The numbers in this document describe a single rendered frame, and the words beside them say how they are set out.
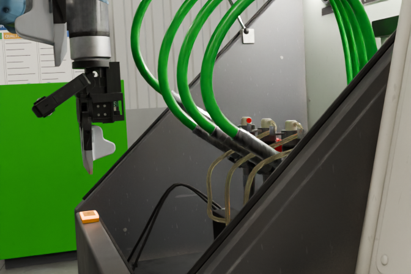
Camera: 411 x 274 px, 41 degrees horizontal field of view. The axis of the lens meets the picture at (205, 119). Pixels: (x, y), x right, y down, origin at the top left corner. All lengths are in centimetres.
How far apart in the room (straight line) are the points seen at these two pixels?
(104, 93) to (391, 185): 63
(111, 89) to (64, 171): 302
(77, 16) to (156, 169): 36
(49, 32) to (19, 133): 334
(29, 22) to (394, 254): 47
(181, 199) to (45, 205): 293
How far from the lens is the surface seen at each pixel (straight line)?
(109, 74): 103
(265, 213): 53
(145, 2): 85
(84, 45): 101
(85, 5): 102
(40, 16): 69
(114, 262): 80
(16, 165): 403
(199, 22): 69
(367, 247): 57
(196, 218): 121
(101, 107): 102
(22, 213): 408
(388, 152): 57
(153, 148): 116
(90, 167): 104
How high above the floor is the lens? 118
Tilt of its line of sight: 3 degrees down
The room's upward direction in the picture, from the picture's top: 3 degrees counter-clockwise
